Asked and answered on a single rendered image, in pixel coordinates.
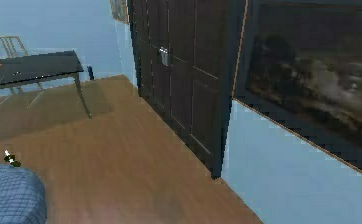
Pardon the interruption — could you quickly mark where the dark brown room door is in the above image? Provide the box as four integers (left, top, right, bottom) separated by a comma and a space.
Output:
126, 0, 249, 180

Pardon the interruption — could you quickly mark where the dark framed landscape painting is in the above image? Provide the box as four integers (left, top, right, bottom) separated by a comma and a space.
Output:
231, 0, 362, 181

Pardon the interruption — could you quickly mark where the silver door handle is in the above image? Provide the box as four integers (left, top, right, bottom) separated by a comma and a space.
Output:
158, 46, 170, 67

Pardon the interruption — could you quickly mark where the dark grey table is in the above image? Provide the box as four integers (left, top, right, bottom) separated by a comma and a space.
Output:
0, 50, 93, 120

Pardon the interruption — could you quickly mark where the small green and white object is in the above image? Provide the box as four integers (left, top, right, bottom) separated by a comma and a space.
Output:
3, 149, 22, 168

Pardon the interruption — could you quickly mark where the pale wooden chair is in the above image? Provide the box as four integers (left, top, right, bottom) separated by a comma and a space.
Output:
0, 35, 45, 109

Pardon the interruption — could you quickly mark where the blue mesh pouf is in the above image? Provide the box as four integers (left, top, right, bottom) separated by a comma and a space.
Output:
0, 163, 48, 224

